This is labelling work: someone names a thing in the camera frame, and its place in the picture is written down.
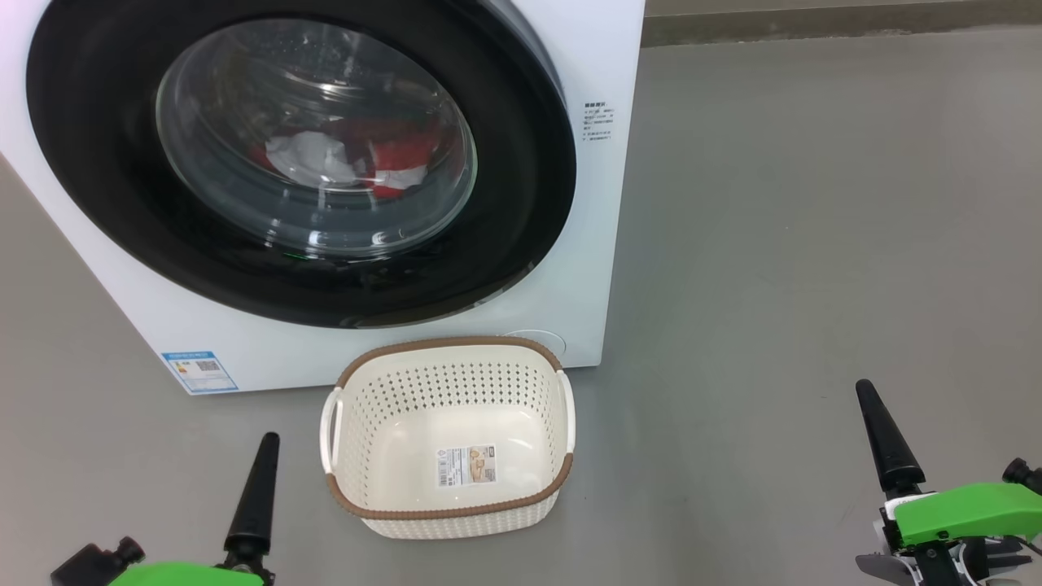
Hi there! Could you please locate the red and white garment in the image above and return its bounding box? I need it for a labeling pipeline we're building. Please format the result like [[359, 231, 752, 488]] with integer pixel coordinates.
[[248, 114, 440, 200]]

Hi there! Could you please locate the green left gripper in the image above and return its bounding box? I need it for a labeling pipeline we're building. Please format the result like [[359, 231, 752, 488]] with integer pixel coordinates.
[[108, 432, 280, 586]]

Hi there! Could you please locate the cream basket with brown rim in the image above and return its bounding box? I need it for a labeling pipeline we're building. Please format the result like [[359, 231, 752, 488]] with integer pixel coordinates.
[[320, 336, 576, 540]]

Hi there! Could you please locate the round drain filter cover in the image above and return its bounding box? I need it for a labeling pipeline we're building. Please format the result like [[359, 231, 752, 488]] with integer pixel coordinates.
[[501, 330, 567, 367]]

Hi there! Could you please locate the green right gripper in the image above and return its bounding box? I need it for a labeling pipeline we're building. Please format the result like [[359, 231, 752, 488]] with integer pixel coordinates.
[[855, 379, 1042, 586]]

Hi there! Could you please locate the white front-load washing machine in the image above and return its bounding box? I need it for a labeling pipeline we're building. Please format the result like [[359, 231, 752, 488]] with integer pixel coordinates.
[[0, 0, 646, 397]]

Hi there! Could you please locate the dark round glass washer door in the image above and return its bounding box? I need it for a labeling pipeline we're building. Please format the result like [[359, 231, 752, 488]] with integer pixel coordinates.
[[26, 0, 577, 330]]

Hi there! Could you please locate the blue energy label sticker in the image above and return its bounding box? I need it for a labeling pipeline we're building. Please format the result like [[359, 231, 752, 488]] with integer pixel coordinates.
[[161, 351, 239, 394]]

